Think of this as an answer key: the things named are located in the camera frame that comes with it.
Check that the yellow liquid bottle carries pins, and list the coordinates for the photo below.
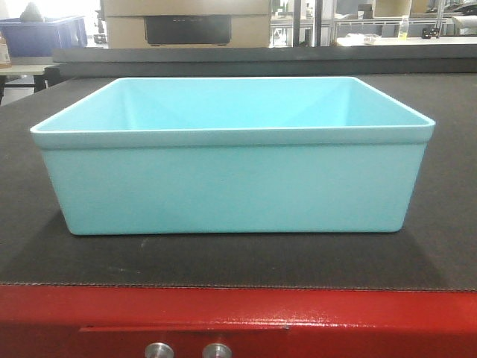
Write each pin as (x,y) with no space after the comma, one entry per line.
(403,28)

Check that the dark blue storage crate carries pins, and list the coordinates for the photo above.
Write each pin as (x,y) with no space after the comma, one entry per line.
(39,39)

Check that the white background table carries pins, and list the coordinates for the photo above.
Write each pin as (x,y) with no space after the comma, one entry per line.
(371,39)

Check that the black conveyor belt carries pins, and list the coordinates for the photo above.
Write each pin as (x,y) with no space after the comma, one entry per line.
(435,250)

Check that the left silver button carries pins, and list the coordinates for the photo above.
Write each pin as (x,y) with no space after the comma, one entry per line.
(159,350)

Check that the light blue plastic bin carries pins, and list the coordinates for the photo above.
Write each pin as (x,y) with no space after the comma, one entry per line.
(234,155)

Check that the right silver button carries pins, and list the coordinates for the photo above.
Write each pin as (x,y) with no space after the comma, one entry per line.
(217,350)

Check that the silver button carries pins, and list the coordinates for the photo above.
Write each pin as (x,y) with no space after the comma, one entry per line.
(217,350)
(159,350)

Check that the red conveyor frame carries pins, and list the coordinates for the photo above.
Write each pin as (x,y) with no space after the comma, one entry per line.
(87,321)

